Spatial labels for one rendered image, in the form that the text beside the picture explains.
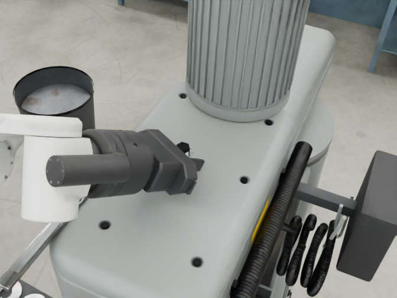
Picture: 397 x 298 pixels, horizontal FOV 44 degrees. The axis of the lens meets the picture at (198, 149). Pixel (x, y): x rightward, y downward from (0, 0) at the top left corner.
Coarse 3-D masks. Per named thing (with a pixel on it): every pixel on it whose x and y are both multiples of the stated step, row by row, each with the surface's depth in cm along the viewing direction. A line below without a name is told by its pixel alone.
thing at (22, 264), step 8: (80, 200) 73; (48, 224) 69; (56, 224) 70; (64, 224) 70; (40, 232) 68; (48, 232) 68; (56, 232) 69; (40, 240) 68; (48, 240) 68; (32, 248) 66; (40, 248) 67; (24, 256) 66; (32, 256) 66; (16, 264) 65; (24, 264) 65; (8, 272) 64; (16, 272) 64; (24, 272) 64; (0, 280) 63; (8, 280) 63; (16, 280) 63; (8, 288) 62
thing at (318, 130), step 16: (320, 112) 143; (304, 128) 137; (320, 128) 138; (320, 144) 133; (320, 160) 135; (304, 176) 129; (304, 208) 139; (288, 224) 133; (272, 256) 144; (272, 272) 150; (272, 288) 156; (288, 288) 167
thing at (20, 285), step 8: (0, 288) 147; (16, 288) 148; (24, 288) 149; (32, 288) 149; (0, 296) 145; (8, 296) 147; (16, 296) 146; (24, 296) 147; (32, 296) 146; (40, 296) 146; (48, 296) 148
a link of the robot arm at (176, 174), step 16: (128, 144) 62; (144, 144) 64; (160, 144) 71; (144, 160) 63; (160, 160) 66; (176, 160) 68; (192, 160) 70; (144, 176) 64; (160, 176) 66; (176, 176) 69; (192, 176) 69; (128, 192) 64; (176, 192) 69
